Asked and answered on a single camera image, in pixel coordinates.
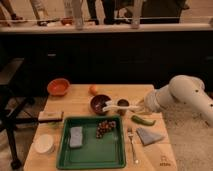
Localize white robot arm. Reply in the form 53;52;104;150
143;75;213;127

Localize wooden block brush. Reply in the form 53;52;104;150
38;111;63;122

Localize silver fork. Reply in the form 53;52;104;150
127;127;139;164

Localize grey folded cloth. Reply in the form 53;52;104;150
136;128;164;146

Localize orange bowl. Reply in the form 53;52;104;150
47;78;70;96

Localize metal cup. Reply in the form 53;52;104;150
117;99;129;116

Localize green plastic tray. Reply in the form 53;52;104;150
56;116;126;170

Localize green pepper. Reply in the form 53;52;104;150
131;115;156;126

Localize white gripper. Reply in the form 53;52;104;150
142;90;161;113

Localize orange fruit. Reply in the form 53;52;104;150
89;84;98;95

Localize black stool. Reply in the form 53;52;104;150
0;57;38;170

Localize dark red bowl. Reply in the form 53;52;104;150
90;94;111;115

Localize bunch of dark grapes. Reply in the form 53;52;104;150
96;120;116;138

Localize grey sponge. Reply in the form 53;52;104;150
70;127;83;148

